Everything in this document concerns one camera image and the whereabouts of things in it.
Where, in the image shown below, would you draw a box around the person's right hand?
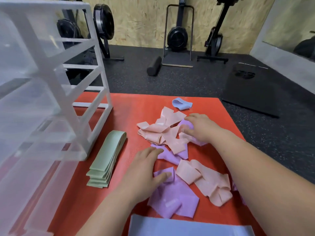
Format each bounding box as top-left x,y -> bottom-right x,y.
181,113 -> 224,145

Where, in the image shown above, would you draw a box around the person's left hand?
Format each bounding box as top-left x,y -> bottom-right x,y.
118,147 -> 172,205

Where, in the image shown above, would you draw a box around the stack of green bands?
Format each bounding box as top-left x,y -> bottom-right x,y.
86,130 -> 127,188

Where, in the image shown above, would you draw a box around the pile of mixed resistance bands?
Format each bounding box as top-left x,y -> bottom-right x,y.
136,107 -> 246,219

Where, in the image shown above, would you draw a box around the stack of blue bands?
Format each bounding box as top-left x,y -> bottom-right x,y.
128,214 -> 255,236

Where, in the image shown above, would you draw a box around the translucent plastic drawer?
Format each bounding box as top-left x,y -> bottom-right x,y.
0,10 -> 40,86
0,120 -> 82,236
0,78 -> 62,165
24,154 -> 79,236

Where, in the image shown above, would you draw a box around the clear plastic drawer unit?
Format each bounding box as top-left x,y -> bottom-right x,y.
0,0 -> 113,161

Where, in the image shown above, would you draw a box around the person's left forearm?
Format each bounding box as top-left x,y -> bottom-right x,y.
76,190 -> 148,236

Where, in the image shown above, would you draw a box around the person's right forearm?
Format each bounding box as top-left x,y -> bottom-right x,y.
210,130 -> 315,236

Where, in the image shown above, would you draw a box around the black exercise mat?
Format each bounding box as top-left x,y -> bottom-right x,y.
222,63 -> 281,118

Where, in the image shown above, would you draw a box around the red soft plyo box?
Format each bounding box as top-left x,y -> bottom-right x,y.
48,92 -> 267,236

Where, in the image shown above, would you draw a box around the black foam roller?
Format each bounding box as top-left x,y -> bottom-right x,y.
147,56 -> 162,77

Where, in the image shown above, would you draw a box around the black upright rowing machine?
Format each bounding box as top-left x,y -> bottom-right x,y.
197,0 -> 244,64

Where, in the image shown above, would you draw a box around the black ski machine with stand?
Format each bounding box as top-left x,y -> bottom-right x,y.
161,0 -> 195,68

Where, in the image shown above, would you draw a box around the black straps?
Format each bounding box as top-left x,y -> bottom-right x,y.
235,70 -> 256,79

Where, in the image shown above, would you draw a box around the wall mirror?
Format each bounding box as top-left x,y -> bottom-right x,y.
262,0 -> 315,61

